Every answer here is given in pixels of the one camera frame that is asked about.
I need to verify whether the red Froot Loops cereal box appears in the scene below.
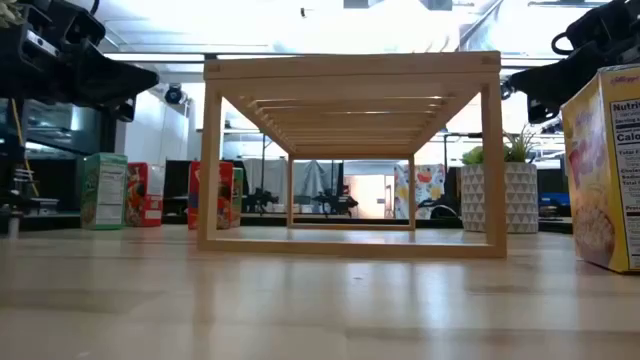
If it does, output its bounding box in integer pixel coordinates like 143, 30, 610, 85
124, 161, 166, 229
187, 160, 235, 231

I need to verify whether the grey hanging cloth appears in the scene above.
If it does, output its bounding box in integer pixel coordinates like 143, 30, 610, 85
293, 159, 341, 199

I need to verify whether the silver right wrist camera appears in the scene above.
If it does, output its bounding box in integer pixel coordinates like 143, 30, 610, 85
617, 34, 640, 65

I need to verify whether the bushy small-leaved potted plant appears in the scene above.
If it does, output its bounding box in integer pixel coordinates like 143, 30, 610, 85
0, 0, 25, 29

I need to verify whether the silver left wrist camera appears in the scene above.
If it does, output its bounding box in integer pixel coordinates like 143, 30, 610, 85
24, 29, 62, 59

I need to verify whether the yellow Corn Pops cereal box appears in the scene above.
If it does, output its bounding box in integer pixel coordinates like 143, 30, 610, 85
560, 63, 640, 275

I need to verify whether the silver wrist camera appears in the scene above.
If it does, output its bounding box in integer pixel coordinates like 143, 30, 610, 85
24, 29, 62, 59
617, 34, 640, 65

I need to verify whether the green Apple Jacks cereal box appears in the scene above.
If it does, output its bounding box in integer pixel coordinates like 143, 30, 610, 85
231, 167, 245, 229
79, 152, 129, 231

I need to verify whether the large dark screen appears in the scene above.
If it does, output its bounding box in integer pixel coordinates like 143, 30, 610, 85
0, 97, 117, 157

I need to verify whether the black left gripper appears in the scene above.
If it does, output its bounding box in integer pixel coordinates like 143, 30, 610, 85
44, 39, 160, 123

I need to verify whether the yellow cable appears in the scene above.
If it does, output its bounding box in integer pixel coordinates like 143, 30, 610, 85
9, 98, 41, 197

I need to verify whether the green succulent in white pot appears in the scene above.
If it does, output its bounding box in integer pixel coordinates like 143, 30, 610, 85
459, 124, 540, 235

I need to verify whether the long ceiling light bar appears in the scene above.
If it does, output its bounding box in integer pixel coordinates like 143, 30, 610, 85
102, 51, 207, 64

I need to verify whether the black dome camera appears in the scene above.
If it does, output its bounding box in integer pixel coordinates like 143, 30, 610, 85
163, 83, 186, 106

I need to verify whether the blue bin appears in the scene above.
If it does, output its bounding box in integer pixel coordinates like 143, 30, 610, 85
538, 192, 572, 207

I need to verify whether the colourful printed hanging cloth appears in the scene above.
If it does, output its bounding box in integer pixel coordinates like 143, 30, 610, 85
393, 163, 447, 220

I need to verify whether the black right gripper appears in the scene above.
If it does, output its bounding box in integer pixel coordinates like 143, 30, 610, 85
505, 34, 624, 125

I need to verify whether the slatted wooden shelf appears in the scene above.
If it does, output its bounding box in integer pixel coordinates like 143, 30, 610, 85
196, 49, 509, 260

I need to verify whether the white hanging cloth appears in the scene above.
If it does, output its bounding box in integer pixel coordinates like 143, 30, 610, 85
243, 158, 291, 201

